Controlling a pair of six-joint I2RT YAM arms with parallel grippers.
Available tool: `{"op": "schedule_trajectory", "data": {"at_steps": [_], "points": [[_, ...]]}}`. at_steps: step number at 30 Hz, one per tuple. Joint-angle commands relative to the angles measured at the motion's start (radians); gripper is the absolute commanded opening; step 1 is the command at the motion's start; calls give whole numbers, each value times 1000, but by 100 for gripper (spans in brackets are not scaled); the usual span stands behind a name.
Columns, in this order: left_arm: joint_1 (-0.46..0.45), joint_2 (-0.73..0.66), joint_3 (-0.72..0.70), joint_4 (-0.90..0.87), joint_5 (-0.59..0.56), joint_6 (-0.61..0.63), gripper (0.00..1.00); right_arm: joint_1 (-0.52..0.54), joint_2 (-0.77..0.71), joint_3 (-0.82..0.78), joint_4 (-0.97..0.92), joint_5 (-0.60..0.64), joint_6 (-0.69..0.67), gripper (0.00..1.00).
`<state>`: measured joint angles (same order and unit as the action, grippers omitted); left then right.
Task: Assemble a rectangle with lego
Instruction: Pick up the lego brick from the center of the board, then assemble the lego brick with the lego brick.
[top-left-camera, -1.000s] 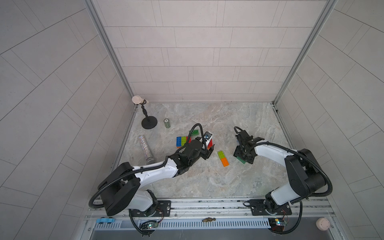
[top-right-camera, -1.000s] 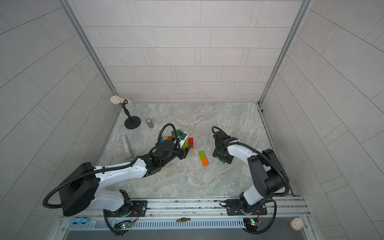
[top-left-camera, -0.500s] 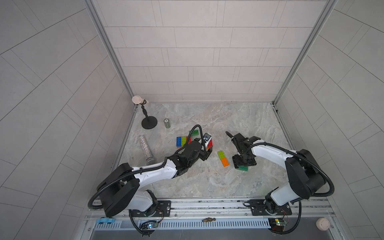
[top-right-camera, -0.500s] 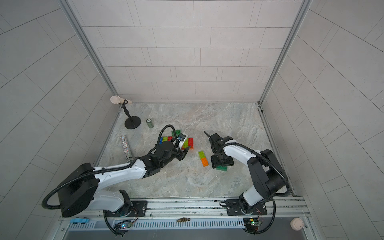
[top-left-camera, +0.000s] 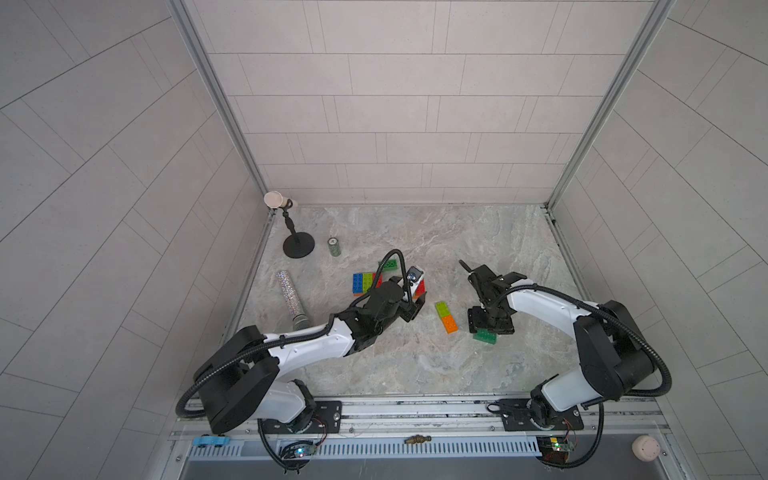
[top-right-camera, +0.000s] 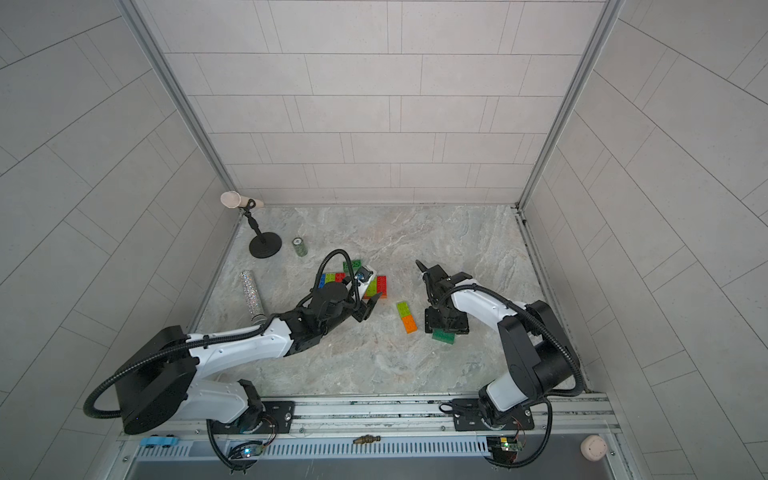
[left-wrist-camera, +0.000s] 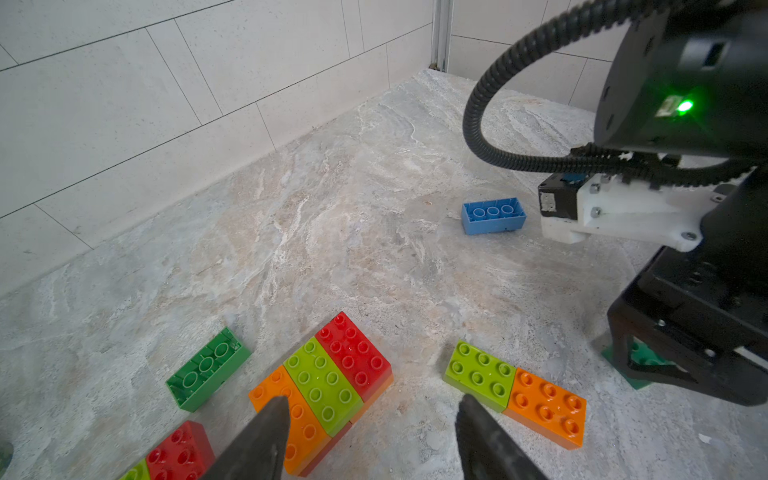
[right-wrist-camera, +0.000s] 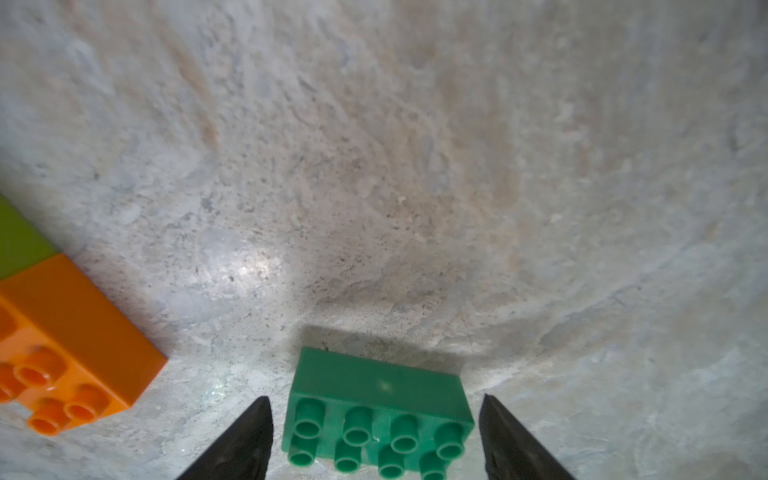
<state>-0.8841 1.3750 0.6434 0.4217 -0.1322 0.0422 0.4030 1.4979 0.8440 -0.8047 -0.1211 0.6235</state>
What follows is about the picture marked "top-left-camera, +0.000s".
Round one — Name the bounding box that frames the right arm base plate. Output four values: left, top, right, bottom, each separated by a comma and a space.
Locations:
486, 398, 584, 432

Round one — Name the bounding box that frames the left metal corner post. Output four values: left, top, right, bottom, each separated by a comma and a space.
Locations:
168, 0, 267, 194

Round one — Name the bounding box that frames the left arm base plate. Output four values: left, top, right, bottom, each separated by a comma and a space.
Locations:
262, 401, 343, 435

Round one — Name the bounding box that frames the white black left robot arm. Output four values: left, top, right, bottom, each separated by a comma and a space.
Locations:
175, 277, 426, 434

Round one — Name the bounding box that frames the small orange lego brick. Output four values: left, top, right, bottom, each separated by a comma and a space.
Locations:
441, 315, 459, 334

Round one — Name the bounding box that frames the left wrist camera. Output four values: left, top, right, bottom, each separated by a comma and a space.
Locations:
406, 266, 424, 287

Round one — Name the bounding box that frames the small lime green lego brick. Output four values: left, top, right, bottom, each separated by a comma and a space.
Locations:
435, 301, 452, 319

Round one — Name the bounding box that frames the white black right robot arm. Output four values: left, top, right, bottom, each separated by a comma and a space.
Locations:
459, 261, 673, 424

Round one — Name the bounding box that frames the metal corner frame post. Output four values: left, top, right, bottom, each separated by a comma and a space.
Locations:
544, 0, 676, 210

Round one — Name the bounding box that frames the circuit board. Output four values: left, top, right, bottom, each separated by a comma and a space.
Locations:
536, 436, 577, 465
279, 440, 319, 461

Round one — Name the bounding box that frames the right circuit board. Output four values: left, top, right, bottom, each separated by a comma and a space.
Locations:
536, 436, 577, 465

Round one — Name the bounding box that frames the small dark blue lego brick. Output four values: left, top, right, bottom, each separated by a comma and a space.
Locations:
352, 273, 364, 296

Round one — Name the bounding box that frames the beige round knob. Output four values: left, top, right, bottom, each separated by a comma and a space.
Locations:
631, 435, 661, 463

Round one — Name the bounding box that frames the brass fitting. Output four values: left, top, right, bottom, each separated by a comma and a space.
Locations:
404, 434, 432, 445

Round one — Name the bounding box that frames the green camouflage can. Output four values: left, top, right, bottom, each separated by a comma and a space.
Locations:
327, 237, 341, 257

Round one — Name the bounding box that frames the glitter silver microphone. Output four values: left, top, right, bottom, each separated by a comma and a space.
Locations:
276, 270, 312, 331

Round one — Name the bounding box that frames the left circuit board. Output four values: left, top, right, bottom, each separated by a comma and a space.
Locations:
279, 440, 319, 461

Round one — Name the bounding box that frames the light blue clip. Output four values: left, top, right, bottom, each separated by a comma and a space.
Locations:
192, 435, 231, 448

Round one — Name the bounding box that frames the black microphone stand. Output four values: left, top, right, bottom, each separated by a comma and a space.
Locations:
264, 191, 315, 259

